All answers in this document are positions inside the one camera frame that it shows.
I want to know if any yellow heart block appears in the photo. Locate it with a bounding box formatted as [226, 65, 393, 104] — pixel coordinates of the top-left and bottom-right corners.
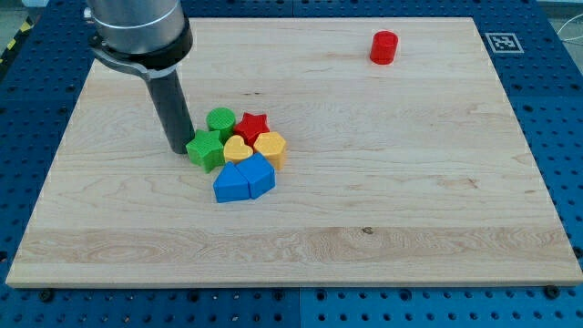
[223, 135, 254, 164]

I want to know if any black cylindrical pointer tool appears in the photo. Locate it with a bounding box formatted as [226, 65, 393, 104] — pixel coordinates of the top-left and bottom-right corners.
[146, 69, 195, 154]

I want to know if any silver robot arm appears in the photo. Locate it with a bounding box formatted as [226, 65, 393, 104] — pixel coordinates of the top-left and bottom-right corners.
[84, 0, 193, 81]

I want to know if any white fiducial marker tag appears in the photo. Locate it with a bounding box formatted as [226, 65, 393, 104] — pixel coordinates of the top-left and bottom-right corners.
[485, 32, 524, 54]

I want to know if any blue pentagon block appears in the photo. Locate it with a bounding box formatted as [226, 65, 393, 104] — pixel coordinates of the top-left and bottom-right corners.
[236, 153, 276, 199]

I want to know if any wooden board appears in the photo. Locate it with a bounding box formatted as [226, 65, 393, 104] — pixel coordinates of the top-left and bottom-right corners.
[6, 17, 582, 289]

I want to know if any blue triangle block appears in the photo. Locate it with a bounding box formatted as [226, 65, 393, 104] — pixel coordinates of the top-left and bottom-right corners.
[213, 162, 251, 203]

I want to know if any yellow hexagon block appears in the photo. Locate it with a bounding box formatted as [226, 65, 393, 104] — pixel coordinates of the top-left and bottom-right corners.
[253, 131, 287, 170]

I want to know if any red cylinder block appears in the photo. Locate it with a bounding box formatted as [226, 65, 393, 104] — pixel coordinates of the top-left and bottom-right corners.
[369, 30, 399, 65]

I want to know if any white cable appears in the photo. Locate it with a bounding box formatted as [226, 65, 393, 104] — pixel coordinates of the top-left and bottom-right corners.
[556, 12, 583, 46]

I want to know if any green star block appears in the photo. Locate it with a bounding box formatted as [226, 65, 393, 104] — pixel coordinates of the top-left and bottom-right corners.
[186, 129, 225, 173]

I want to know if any green cylinder block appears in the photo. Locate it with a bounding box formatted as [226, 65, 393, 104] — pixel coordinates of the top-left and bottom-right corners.
[206, 108, 236, 143]

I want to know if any red star block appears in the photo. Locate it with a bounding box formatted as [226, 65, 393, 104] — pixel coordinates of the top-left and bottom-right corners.
[233, 112, 270, 146]

